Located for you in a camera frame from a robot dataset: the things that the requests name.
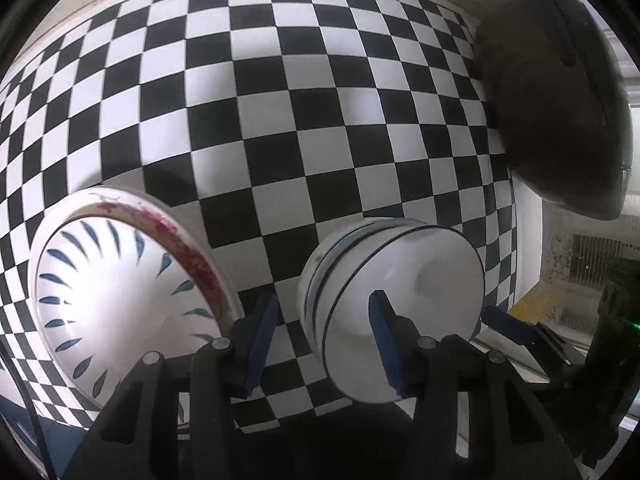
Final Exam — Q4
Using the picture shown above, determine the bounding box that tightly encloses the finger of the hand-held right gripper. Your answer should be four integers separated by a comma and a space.
482, 305, 587, 367

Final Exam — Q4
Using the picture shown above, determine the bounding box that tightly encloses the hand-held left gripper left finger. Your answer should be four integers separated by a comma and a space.
62, 292, 280, 480

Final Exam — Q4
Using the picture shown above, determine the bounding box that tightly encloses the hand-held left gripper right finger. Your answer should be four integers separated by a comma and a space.
369, 290, 571, 480

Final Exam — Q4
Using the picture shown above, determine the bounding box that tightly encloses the white bowl with dark rim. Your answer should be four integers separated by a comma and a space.
320, 224, 486, 405

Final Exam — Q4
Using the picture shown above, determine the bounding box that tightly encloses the white bowl with blue stripes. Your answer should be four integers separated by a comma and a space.
297, 217, 426, 346

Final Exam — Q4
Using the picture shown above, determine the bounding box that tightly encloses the red floral plate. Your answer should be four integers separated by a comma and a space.
27, 187, 242, 408

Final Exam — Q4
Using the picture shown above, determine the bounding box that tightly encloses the blue leaf pattern plate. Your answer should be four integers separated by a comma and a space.
30, 217, 222, 408

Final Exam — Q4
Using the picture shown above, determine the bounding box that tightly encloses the black wok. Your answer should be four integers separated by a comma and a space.
470, 0, 634, 222

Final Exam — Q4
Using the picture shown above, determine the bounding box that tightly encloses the black white checkered tablecloth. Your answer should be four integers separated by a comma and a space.
0, 0, 518, 433

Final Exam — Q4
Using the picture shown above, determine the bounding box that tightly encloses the black cable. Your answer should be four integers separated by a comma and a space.
5, 355, 57, 480

